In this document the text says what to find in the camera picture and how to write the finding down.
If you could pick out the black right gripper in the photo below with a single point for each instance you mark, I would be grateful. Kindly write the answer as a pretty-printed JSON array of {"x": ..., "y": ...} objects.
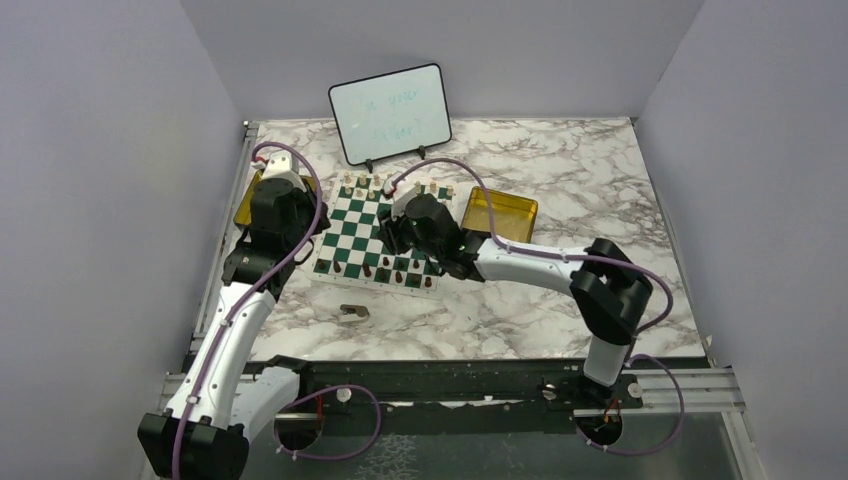
[{"x": 389, "y": 231}]

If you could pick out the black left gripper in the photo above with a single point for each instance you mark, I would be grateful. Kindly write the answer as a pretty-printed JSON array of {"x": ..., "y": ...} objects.
[{"x": 308, "y": 197}]

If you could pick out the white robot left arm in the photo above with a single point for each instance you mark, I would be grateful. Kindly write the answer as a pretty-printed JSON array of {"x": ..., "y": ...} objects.
[{"x": 202, "y": 433}]

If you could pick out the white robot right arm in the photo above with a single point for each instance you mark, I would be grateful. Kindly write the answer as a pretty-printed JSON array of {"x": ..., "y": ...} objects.
[{"x": 611, "y": 293}]

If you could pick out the light chess pieces row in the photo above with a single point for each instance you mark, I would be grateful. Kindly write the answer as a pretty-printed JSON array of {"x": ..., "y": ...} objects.
[{"x": 365, "y": 186}]

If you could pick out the green white chess board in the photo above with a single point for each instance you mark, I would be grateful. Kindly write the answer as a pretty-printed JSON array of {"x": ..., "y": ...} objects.
[{"x": 352, "y": 241}]

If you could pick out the left gold tin box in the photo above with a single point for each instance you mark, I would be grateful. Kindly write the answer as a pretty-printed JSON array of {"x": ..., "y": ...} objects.
[{"x": 245, "y": 205}]

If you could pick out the gold tin box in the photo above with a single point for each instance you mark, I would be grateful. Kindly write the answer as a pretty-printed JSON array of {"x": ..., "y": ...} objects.
[
  {"x": 245, "y": 205},
  {"x": 514, "y": 216}
]

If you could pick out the right gold tin box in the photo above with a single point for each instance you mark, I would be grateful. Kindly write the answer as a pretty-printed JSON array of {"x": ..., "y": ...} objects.
[{"x": 514, "y": 216}]

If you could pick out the beige plastic clip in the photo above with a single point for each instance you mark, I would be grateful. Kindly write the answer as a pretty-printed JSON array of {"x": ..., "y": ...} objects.
[{"x": 352, "y": 314}]

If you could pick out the small whiteboard on stand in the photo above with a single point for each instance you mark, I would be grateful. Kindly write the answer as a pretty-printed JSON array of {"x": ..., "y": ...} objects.
[{"x": 391, "y": 114}]

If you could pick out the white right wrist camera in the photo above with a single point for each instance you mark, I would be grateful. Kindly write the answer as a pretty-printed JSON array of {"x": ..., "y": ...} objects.
[{"x": 401, "y": 199}]

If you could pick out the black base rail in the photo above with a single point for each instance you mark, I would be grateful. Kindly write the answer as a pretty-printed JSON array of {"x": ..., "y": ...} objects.
[{"x": 469, "y": 397}]

